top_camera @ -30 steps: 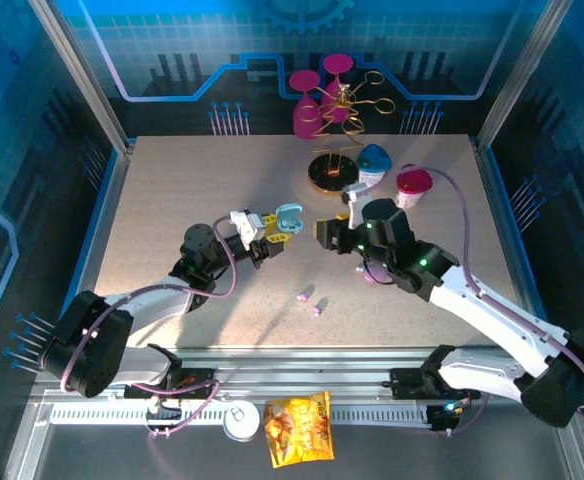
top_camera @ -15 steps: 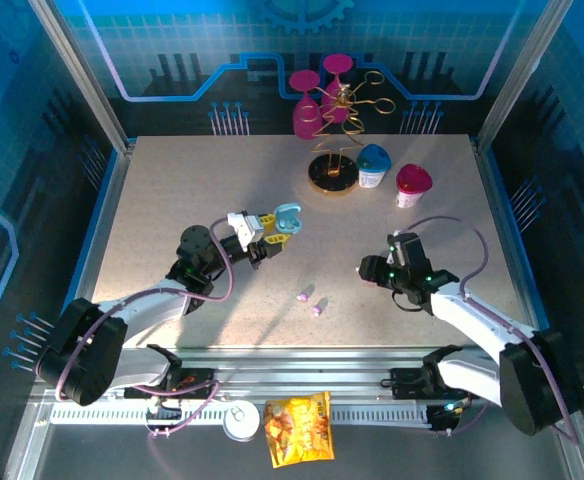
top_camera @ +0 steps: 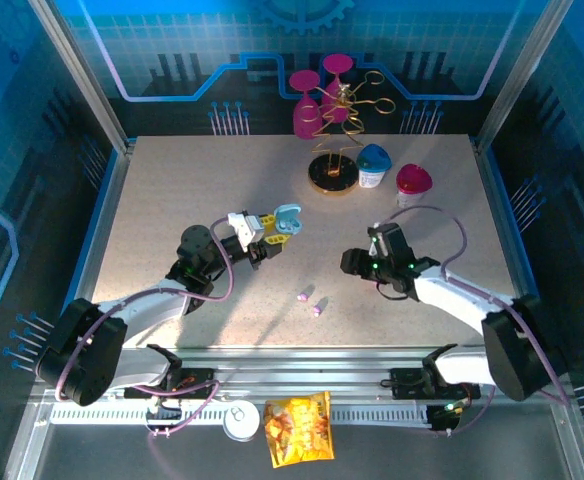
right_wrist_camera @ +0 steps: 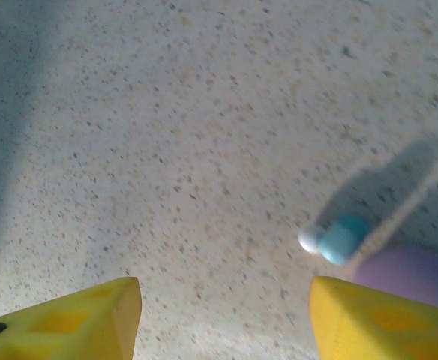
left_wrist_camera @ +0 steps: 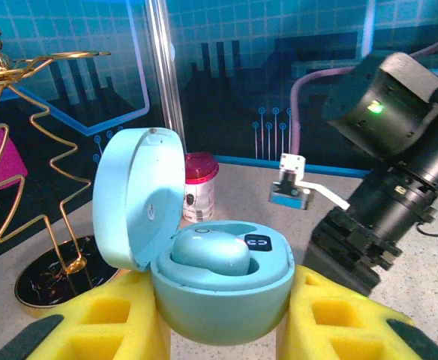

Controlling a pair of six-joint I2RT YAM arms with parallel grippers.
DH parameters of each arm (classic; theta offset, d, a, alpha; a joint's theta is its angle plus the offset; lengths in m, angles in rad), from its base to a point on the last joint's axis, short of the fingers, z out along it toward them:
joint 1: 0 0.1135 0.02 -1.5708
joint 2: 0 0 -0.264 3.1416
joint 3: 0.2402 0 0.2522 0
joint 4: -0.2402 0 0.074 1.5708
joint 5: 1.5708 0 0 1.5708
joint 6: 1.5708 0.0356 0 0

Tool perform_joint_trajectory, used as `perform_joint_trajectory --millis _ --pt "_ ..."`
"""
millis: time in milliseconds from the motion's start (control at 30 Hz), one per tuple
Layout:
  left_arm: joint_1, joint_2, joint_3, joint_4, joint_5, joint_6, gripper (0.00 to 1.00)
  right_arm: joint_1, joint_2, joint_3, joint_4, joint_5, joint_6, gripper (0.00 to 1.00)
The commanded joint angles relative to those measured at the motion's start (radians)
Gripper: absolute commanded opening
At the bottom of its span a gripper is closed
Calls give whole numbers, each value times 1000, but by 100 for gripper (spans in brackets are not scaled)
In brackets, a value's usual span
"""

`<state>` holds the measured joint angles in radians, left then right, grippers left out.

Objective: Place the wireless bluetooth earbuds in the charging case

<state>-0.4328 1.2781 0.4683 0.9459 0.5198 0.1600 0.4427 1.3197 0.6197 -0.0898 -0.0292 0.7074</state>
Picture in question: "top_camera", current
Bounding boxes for blue earbud charging case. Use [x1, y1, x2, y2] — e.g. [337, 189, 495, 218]
[273, 203, 303, 237]

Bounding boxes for white cup pink lid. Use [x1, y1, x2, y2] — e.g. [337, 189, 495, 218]
[395, 163, 433, 209]

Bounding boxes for white cup blue lid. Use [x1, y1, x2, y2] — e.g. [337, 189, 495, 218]
[355, 143, 393, 190]

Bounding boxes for magenta wine glass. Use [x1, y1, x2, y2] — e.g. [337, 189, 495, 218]
[288, 69, 323, 141]
[321, 53, 357, 125]

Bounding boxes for black connector box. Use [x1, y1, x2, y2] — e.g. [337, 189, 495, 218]
[425, 399, 462, 432]

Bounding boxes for yellow snack bag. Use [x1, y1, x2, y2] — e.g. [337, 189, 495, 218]
[263, 390, 335, 470]

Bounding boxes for silver tin can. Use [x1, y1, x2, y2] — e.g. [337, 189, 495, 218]
[222, 401, 262, 443]

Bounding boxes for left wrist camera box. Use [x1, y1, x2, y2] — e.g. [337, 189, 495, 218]
[227, 211, 266, 253]

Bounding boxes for gold wire tree stand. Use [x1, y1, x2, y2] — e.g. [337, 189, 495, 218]
[307, 69, 397, 197]

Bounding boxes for aluminium table side rail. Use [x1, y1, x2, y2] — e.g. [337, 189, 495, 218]
[61, 139, 138, 361]
[471, 137, 553, 361]

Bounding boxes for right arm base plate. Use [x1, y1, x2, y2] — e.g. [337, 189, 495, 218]
[389, 366, 482, 401]

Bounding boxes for aluminium front rail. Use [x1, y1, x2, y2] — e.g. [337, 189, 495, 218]
[31, 347, 573, 407]

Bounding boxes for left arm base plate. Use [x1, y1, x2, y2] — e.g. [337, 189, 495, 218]
[121, 366, 219, 401]

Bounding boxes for white slotted cable duct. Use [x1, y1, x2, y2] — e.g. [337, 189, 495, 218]
[49, 403, 431, 427]

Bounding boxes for aluminium frame post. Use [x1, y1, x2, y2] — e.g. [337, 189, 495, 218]
[473, 0, 577, 151]
[26, 0, 137, 154]

